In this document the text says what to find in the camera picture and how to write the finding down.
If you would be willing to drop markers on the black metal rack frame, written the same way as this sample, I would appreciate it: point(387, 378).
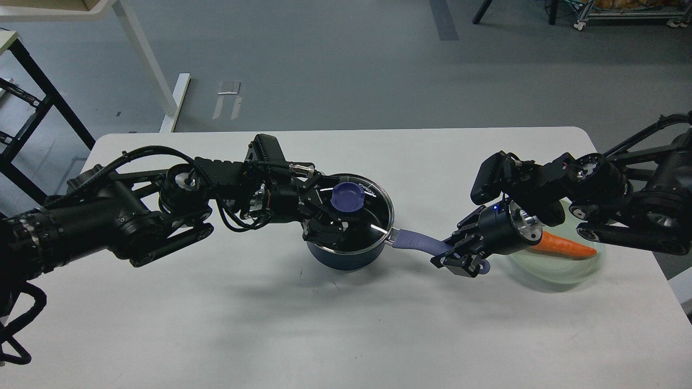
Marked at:
point(53, 99)

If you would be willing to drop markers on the orange toy carrot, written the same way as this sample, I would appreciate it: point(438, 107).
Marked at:
point(561, 247)

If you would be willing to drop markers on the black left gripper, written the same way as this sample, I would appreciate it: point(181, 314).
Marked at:
point(276, 197)

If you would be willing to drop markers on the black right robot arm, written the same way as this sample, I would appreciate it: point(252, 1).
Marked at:
point(631, 199)

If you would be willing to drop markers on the translucent green glass plate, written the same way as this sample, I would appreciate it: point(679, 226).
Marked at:
point(560, 268)

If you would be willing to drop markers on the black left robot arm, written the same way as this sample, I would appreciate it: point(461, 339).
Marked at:
point(154, 201)

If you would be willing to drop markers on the black chair legs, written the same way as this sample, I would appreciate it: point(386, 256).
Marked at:
point(516, 12)

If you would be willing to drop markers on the glass lid with blue knob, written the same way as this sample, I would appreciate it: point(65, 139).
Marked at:
point(360, 196)

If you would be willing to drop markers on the wheeled metal cart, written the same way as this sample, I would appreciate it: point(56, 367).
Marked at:
point(675, 13)

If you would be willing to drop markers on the blue saucepan with handle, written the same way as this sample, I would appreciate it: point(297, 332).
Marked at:
point(398, 239)

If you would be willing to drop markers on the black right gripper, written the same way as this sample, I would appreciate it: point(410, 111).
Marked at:
point(502, 228)

